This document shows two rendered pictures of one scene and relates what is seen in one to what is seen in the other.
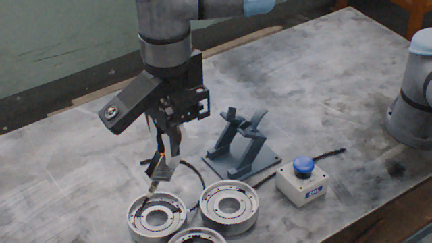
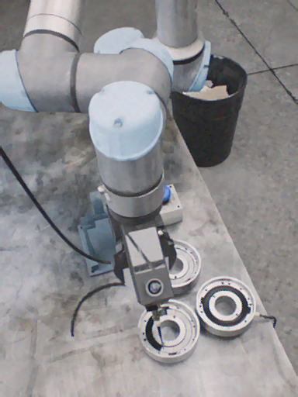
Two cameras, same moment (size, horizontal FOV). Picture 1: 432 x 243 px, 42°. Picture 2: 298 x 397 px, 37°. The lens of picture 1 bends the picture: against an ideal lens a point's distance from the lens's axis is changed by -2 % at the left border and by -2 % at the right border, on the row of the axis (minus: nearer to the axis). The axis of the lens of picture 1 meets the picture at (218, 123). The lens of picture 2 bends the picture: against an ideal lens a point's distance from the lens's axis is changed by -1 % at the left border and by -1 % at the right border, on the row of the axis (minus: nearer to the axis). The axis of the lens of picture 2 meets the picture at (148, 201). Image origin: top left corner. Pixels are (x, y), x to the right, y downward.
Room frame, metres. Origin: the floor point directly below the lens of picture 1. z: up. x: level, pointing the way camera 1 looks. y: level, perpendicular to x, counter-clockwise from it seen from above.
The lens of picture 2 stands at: (0.56, 0.42, 1.57)
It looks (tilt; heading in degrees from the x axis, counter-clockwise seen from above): 50 degrees down; 291
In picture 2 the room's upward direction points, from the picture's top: 5 degrees counter-clockwise
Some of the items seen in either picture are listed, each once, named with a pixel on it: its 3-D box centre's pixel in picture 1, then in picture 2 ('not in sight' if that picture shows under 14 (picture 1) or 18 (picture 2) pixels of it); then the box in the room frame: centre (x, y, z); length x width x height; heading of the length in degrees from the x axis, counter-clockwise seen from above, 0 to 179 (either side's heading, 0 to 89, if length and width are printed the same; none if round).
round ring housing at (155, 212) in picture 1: (157, 221); (168, 332); (0.66, 0.11, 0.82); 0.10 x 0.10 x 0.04
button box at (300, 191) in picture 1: (304, 179); (161, 204); (0.75, -0.16, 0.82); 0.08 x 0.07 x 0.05; 122
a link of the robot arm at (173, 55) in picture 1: (164, 44); (131, 187); (0.71, 0.08, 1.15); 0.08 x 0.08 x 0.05
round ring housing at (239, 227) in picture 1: (229, 208); (173, 267); (0.68, -0.02, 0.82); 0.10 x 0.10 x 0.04
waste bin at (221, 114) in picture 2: not in sight; (205, 114); (0.85, -1.19, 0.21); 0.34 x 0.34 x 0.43
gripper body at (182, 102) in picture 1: (173, 87); (136, 220); (0.71, 0.07, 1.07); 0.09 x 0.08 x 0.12; 124
